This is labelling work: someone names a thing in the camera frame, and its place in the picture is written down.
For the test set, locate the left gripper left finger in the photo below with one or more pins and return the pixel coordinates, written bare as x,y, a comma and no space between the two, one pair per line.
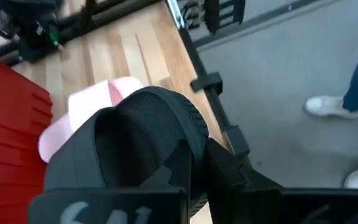
104,205

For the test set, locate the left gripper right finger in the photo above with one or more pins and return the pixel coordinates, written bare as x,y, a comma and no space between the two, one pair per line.
259,205

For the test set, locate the black slide sandal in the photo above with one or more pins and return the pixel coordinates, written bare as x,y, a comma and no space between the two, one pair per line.
141,124

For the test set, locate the pink slide sandal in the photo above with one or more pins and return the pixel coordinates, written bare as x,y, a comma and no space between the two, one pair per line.
85,102

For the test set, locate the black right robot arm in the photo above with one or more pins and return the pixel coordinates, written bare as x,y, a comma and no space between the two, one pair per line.
33,34

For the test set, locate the red plastic bin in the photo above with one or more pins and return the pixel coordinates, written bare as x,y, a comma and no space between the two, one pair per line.
8,140

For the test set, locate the black metal rack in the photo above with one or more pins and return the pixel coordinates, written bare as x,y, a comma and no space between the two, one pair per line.
213,12

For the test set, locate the black aluminium table frame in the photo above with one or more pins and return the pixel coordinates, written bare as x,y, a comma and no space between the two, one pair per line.
208,82

